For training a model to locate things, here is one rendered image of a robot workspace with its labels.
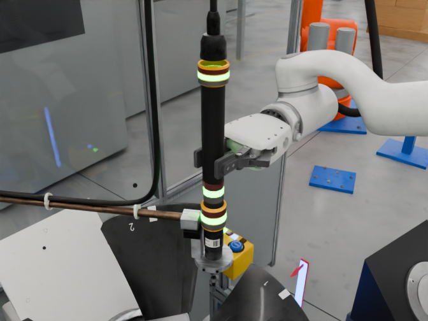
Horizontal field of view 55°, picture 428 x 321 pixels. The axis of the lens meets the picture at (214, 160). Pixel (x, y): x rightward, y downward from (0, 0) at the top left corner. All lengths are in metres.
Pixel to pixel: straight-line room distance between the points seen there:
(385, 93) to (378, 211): 2.76
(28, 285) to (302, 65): 0.75
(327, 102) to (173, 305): 0.51
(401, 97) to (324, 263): 2.26
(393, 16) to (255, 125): 7.98
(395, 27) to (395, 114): 7.95
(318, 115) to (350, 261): 2.23
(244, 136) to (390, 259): 0.74
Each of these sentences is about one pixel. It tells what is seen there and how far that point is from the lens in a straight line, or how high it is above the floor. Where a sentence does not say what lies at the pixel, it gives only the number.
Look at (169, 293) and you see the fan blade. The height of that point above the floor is 1.32.
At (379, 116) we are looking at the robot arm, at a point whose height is 1.70.
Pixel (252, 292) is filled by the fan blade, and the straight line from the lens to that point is 1.08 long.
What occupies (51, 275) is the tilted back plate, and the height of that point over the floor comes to 1.27.
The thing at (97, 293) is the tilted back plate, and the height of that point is 1.20.
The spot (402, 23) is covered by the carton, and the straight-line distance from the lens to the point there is 8.62.
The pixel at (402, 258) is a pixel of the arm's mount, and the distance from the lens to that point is 1.33.
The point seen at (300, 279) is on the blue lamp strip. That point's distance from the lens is 1.20.
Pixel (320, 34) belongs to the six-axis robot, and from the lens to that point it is 4.32.
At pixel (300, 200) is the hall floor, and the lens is 3.40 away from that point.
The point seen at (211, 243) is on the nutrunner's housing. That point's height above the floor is 1.50.
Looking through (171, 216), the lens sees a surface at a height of 1.54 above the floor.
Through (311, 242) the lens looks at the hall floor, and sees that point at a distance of 3.03.
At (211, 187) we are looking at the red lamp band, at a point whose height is 1.61.
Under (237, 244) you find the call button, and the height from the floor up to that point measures 1.08.
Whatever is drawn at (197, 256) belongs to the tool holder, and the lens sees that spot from 0.76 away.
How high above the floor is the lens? 1.99
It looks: 31 degrees down
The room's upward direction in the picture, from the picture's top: straight up
